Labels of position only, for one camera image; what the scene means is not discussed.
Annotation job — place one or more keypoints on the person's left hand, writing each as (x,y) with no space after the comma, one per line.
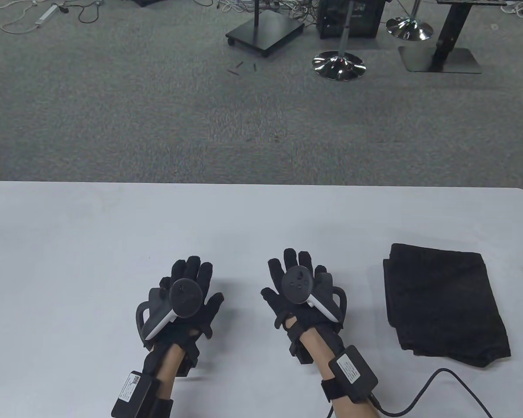
(200,278)

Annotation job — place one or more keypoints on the person's right hand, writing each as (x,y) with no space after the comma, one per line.
(279,300)

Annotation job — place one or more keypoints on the black trousers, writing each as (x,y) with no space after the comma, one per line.
(444,305)

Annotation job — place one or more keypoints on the person's left forearm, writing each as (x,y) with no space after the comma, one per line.
(170,370)

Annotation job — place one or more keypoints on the chrome stool base with pole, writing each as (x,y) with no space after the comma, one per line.
(339,65)
(409,28)

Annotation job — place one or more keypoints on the black wheeled stand base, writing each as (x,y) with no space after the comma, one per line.
(266,30)

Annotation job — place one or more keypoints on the flat black object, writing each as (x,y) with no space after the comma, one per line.
(146,2)

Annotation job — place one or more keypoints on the black computer tower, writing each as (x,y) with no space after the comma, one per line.
(361,17)

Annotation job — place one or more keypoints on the black flat-base stand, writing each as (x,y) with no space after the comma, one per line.
(457,58)

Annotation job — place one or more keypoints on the white power strip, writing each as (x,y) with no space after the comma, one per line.
(47,14)

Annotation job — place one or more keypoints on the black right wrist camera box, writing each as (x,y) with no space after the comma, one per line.
(353,370)

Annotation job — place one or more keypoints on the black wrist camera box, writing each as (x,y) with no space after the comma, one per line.
(353,370)
(133,392)

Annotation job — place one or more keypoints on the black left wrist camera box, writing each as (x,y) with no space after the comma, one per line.
(133,392)

